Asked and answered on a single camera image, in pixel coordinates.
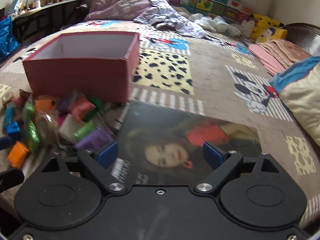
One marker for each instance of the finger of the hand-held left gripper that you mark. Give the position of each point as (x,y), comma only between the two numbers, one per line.
(10,180)
(4,143)

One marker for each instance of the pile of coloured clay packets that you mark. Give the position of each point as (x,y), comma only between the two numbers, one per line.
(82,127)

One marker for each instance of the brown tape roll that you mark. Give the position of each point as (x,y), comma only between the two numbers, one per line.
(46,127)
(7,97)

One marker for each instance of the cartoon printed blanket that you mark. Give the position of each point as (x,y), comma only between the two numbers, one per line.
(212,67)

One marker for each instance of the pink folded blanket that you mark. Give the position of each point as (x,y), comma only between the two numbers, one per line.
(280,55)

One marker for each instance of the white crumpled clothes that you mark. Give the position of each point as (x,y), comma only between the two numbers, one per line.
(217,23)

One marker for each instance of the lavender patterned cloth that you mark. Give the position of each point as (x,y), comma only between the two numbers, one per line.
(170,17)

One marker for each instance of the yellow plush toy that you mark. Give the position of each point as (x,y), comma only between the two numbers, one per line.
(267,27)

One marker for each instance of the black desk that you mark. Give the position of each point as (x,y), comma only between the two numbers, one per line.
(47,20)

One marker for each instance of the light blue tissue pack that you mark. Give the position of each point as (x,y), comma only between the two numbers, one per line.
(16,3)

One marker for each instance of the cream and blue pillow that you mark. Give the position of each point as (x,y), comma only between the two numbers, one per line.
(302,95)

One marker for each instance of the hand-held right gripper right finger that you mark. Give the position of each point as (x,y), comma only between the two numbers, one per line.
(212,156)

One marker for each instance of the white plush toy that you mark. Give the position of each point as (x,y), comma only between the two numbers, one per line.
(247,27)

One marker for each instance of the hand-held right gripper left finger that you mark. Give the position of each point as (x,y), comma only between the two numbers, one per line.
(108,155)

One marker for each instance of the purple quilt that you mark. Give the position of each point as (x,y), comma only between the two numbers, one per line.
(122,2)

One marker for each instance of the white cup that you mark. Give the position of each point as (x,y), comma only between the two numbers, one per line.
(37,4)

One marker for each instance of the pink cardboard shoe box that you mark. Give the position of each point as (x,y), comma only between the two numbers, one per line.
(80,77)

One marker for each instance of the alphabet foam mat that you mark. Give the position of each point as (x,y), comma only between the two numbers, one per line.
(205,1)

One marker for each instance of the dark wooden headboard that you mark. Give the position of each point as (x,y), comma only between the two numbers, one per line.
(305,36)

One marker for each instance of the blue plastic bag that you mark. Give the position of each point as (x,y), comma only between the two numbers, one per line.
(8,37)

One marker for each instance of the portrait print box lid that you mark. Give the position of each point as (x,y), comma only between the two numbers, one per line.
(162,130)

